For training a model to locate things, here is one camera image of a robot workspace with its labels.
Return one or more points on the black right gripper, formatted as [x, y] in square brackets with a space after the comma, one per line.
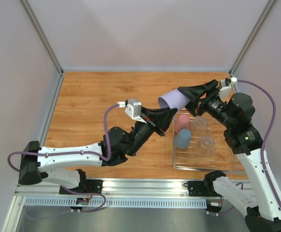
[203, 98]

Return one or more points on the aluminium front rail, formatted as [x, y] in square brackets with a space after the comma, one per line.
[119, 188]

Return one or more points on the aluminium frame post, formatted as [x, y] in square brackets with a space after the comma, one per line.
[36, 25]
[252, 36]

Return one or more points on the clear glass cup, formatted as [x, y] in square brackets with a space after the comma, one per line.
[198, 126]
[205, 146]

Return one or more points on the purple plastic cup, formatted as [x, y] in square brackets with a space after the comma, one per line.
[173, 99]

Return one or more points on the white slotted cable duct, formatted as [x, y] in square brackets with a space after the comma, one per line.
[115, 202]

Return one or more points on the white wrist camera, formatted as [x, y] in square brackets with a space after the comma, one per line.
[226, 86]
[132, 109]

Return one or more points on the blue plastic cup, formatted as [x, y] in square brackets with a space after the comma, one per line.
[182, 139]

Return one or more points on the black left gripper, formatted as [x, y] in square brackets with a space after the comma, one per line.
[162, 118]

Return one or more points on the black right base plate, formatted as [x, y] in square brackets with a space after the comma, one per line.
[198, 189]

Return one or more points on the aluminium frame post right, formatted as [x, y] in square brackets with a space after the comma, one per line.
[252, 36]

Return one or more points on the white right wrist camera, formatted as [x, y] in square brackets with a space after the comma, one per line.
[226, 86]

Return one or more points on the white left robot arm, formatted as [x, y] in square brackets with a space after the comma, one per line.
[40, 163]

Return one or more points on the metal wire dish rack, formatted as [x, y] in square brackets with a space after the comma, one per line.
[221, 158]

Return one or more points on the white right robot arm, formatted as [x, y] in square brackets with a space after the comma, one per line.
[262, 212]

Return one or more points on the aluminium frame post left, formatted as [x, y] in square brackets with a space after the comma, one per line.
[36, 25]

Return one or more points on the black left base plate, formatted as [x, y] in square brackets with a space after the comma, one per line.
[89, 186]

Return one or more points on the pink plastic cup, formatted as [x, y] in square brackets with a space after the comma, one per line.
[182, 122]

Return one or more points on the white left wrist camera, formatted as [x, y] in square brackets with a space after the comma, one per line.
[132, 109]

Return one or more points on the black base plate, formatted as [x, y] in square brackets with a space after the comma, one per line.
[89, 186]
[198, 189]

